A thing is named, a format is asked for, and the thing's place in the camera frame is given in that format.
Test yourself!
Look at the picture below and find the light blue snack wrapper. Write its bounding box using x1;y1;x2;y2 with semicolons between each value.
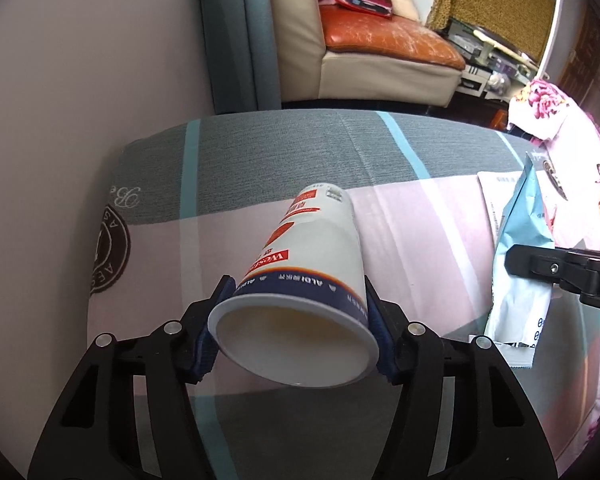
478;157;555;368

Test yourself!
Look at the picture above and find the yellow patterned curtain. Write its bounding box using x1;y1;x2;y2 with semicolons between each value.
427;0;555;62

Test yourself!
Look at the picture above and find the white medicine box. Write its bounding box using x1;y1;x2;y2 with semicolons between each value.
477;171;521;245

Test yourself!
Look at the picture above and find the white pole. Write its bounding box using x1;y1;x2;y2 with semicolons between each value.
535;0;564;79

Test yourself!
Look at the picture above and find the white paper cup red print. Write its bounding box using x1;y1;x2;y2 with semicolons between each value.
209;183;379;388

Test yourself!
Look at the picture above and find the cluttered side table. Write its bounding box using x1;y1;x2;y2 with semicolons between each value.
444;18;539;103

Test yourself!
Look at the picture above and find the beige armchair orange cushion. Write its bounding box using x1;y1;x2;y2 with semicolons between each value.
271;0;465;107

